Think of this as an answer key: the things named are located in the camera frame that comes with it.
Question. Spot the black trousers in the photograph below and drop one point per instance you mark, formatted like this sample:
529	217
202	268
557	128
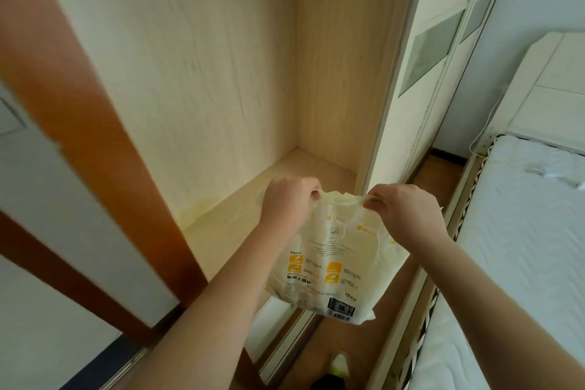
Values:
331	383

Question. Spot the white quilted mattress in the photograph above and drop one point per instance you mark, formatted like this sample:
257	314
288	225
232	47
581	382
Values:
516	266

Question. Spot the small white crumpled wrapper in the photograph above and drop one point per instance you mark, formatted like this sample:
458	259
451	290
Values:
553	173

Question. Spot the wooden wardrobe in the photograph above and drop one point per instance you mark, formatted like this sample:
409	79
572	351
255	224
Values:
205	60

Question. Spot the person's left hand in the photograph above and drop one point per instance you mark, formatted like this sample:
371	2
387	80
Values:
288	202

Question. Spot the person's right hand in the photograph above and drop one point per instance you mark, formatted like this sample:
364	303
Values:
411	211

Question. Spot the white cat litter bag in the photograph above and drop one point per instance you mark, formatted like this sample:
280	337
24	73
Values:
338	257

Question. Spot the person's right forearm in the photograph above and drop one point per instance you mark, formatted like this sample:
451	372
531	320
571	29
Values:
502	312

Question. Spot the person's left forearm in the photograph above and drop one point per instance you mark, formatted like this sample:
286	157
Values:
215	325

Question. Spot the dark baseboard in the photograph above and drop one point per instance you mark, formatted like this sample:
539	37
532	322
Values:
450	154

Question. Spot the person's right white-green shoe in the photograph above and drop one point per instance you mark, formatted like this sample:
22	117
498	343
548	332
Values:
339	364

